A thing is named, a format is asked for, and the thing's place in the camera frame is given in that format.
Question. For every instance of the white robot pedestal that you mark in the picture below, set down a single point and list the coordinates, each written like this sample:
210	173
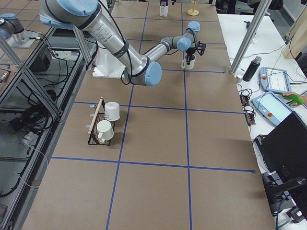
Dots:
105	64

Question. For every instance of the black wire mug rack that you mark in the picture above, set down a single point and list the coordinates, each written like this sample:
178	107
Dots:
98	116

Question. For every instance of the black water bottle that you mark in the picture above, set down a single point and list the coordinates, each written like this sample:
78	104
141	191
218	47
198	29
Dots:
252	68

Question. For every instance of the black monitor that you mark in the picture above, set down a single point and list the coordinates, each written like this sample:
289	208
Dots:
284	151

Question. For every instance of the teach pendant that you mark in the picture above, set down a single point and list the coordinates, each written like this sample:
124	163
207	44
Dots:
272	108
274	80

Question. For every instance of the wooden stand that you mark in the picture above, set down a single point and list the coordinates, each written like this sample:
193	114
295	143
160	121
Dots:
193	11

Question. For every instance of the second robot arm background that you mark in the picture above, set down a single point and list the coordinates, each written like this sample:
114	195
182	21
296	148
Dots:
10	25

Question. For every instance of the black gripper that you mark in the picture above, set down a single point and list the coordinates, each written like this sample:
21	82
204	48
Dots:
191	51

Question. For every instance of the hand in green glove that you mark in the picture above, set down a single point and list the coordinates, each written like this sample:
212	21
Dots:
296	99

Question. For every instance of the near teach pendant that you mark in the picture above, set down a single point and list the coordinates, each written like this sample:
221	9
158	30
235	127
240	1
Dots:
272	108

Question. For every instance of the white mug dark interior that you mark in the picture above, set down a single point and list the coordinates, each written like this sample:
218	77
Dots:
185	66

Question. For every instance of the far teach pendant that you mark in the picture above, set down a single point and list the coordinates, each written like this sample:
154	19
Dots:
274	80

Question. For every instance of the white mug rack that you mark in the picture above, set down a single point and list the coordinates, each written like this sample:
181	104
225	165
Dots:
112	111
105	131

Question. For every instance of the white mug front rack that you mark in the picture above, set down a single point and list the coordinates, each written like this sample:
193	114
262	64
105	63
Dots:
105	131

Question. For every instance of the black power strip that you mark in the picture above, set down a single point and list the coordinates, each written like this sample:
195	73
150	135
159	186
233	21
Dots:
248	110

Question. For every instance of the blue white milk carton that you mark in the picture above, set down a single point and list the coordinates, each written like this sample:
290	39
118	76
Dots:
163	8

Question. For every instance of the white mug rear rack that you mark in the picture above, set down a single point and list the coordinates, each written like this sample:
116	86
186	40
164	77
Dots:
112	111

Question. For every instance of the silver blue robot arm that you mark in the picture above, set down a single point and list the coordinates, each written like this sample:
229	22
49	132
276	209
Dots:
87	15

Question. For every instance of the aluminium frame post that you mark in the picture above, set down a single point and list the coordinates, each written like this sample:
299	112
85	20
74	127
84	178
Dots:
257	18

